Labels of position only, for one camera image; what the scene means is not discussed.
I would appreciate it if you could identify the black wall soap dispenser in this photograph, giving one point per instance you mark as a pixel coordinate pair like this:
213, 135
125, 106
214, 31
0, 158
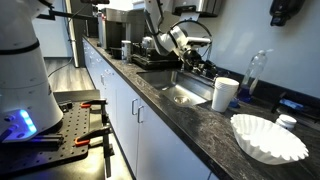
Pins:
285, 11

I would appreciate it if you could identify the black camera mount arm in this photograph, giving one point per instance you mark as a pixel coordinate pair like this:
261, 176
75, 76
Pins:
66, 14

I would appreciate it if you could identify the steel coffee machine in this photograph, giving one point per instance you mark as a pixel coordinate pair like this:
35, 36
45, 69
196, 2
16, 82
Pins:
113, 26

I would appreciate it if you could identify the white paper towel sheet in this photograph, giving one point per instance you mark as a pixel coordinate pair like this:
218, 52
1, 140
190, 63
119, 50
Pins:
190, 16

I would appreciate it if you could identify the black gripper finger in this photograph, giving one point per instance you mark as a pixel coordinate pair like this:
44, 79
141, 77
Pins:
210, 69
200, 70

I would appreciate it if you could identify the stainless steel sink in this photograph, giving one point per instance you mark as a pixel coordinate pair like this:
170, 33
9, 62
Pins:
173, 83

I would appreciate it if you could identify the black dish rack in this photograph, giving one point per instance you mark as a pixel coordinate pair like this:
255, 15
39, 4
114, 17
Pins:
150, 58

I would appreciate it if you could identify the steel sink drain strainer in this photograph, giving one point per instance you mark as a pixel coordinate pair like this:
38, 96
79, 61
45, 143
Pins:
181, 99

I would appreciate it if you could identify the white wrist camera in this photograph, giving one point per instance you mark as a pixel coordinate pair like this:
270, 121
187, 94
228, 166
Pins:
200, 40

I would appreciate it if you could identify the blue bottle cap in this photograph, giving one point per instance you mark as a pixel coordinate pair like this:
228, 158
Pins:
234, 102

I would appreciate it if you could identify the clear dish soap bottle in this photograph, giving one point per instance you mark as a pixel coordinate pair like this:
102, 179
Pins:
252, 75

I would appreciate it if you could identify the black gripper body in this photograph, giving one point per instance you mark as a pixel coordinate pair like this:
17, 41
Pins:
193, 60

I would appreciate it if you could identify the black orange bar clamp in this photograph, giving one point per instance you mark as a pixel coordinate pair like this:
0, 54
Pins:
93, 102
90, 135

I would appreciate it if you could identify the metal pot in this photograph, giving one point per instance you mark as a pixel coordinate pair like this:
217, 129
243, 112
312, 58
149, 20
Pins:
147, 42

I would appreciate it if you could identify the white lower cabinet run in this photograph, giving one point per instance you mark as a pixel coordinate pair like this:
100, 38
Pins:
156, 146

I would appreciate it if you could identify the white coffee filter stack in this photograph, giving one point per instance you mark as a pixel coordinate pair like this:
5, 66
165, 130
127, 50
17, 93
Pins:
266, 140

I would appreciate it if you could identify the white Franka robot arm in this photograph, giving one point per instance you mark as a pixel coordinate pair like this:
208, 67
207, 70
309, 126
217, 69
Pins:
20, 83

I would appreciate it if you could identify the white paper cup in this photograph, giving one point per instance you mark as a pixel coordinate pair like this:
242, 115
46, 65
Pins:
224, 95

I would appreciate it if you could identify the black robot table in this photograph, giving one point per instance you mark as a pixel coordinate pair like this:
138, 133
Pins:
83, 166

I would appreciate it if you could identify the metal vertical post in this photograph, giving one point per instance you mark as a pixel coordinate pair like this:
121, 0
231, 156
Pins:
74, 33

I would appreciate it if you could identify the paper towel dispenser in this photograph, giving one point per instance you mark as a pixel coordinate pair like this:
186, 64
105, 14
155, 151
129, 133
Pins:
200, 6

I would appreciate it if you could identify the steel canister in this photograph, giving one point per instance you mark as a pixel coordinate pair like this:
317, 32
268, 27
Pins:
126, 50

